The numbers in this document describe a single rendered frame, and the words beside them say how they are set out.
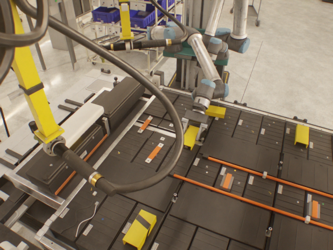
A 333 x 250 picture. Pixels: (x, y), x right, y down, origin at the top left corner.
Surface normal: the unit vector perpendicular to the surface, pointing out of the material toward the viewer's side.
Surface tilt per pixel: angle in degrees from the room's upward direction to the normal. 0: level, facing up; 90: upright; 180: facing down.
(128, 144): 0
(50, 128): 90
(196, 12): 90
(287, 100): 0
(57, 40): 90
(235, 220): 0
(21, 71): 90
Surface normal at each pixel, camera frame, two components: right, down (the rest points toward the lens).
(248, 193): 0.00, -0.75
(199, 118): -0.24, -0.26
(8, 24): 0.75, 0.28
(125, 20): 0.18, 0.65
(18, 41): 0.88, 0.43
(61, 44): -0.41, 0.61
